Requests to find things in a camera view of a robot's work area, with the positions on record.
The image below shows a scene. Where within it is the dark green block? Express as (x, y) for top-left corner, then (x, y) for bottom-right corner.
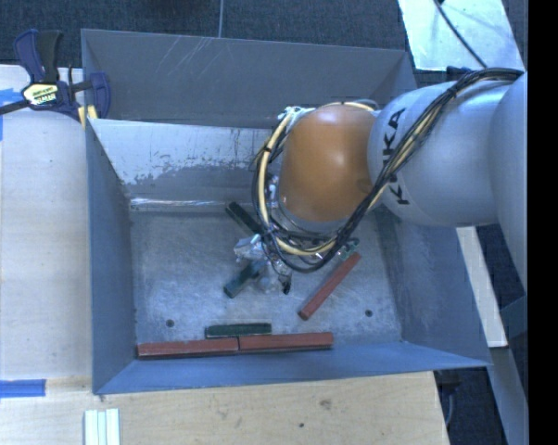
(222, 261), (263, 299)
(204, 322), (273, 340)

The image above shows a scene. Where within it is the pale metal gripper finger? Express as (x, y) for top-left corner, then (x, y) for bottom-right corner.
(257, 266), (292, 295)
(234, 235), (264, 264)

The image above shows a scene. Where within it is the red-brown flat block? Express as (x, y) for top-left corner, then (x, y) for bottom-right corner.
(298, 252), (363, 322)
(237, 331), (336, 353)
(135, 337), (241, 361)

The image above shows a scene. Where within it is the pale wood board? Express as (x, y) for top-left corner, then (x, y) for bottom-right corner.
(0, 105), (95, 382)

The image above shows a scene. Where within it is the grey metal bin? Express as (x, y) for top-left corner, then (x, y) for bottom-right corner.
(80, 28), (494, 396)

